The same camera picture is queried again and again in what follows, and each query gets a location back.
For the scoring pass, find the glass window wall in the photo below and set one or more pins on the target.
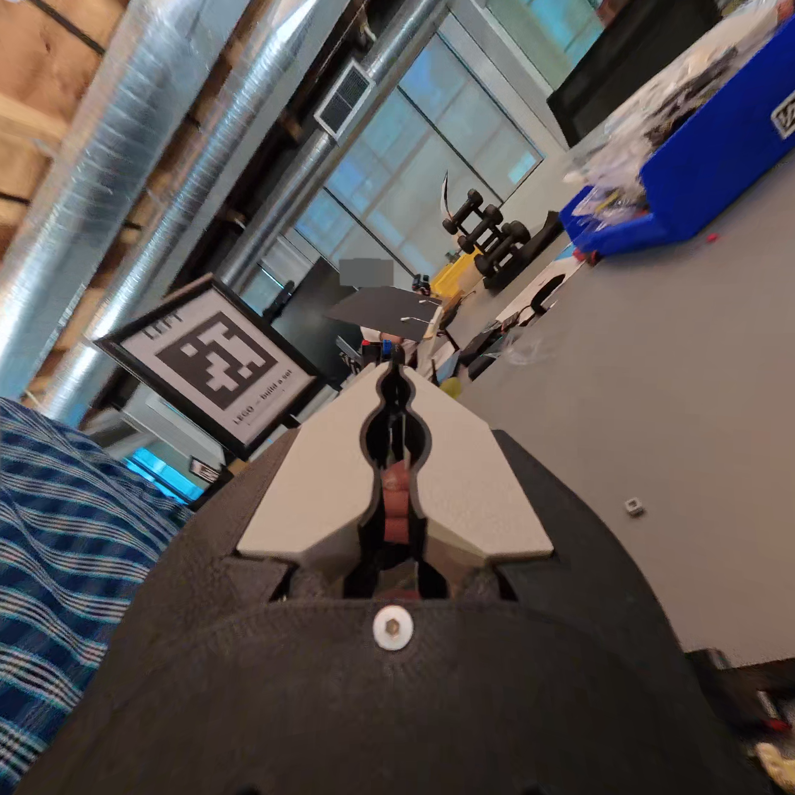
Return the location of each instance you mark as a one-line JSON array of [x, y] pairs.
[[435, 124]]

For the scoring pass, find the black flat panel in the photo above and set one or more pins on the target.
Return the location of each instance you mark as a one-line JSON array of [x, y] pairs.
[[385, 310]]

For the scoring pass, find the red black toy shock absorber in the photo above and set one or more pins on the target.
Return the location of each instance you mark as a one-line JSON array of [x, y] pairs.
[[585, 256]]

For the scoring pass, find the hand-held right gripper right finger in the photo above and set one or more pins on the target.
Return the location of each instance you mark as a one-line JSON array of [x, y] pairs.
[[478, 490]]

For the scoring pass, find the white vent grille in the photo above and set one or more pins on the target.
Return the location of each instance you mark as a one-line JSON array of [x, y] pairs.
[[345, 99]]

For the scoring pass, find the silver insulated duct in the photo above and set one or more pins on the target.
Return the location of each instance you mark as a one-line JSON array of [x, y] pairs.
[[211, 186], [112, 155]]

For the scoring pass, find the small white toy stud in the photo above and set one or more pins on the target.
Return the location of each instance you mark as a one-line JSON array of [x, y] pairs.
[[633, 507]]

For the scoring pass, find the large black screen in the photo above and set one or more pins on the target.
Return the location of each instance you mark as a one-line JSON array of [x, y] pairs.
[[621, 68]]

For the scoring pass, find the clear plastic bag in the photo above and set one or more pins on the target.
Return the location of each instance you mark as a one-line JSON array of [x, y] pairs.
[[522, 353]]

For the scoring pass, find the rack of black dumbbells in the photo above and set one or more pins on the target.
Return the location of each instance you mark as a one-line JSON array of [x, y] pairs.
[[490, 239]]

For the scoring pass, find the black monitor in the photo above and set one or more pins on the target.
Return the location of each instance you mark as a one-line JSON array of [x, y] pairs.
[[310, 310]]

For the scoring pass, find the smooth metal round duct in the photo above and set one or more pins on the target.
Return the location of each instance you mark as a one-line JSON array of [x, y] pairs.
[[279, 205]]

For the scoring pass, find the clear bags of toy parts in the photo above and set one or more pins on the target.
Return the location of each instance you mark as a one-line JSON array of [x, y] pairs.
[[671, 93]]

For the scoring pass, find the blue storage bin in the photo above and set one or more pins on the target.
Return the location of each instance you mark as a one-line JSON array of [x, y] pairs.
[[714, 174]]

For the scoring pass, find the yellow bin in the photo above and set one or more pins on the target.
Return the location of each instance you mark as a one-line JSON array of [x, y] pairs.
[[456, 276]]

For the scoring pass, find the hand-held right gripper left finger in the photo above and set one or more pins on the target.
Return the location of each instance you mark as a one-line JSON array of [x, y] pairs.
[[310, 490]]

